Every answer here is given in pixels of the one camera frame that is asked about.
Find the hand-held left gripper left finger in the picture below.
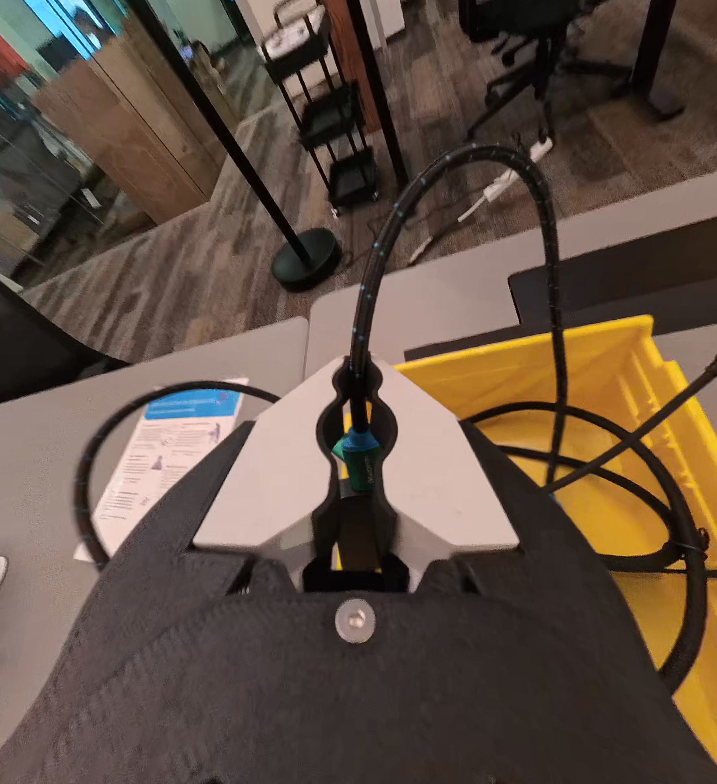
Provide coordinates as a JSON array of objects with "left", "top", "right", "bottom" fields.
[{"left": 192, "top": 355, "right": 353, "bottom": 558}]

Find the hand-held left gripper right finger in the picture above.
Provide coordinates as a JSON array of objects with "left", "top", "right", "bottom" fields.
[{"left": 366, "top": 359, "right": 523, "bottom": 561}]

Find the yellow plastic bin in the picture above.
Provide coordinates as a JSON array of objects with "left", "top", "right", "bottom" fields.
[{"left": 394, "top": 315, "right": 717, "bottom": 784}]

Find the black braided HDMI cable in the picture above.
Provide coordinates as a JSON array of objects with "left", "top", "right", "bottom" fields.
[{"left": 76, "top": 144, "right": 717, "bottom": 696}]

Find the white printed paper sheet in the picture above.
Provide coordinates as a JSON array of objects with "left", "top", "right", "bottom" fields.
[{"left": 76, "top": 378, "right": 250, "bottom": 562}]

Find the black floor pole stand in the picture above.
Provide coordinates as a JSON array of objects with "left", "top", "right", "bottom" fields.
[{"left": 127, "top": 0, "right": 343, "bottom": 290}]

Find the black utility cart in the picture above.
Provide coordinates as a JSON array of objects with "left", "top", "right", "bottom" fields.
[{"left": 259, "top": 0, "right": 380, "bottom": 215}]

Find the brown cardboard crate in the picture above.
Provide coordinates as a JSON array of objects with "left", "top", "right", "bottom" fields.
[{"left": 33, "top": 12, "right": 240, "bottom": 225}]

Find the wooden pillar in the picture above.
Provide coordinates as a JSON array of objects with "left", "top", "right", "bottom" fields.
[{"left": 323, "top": 0, "right": 385, "bottom": 134}]

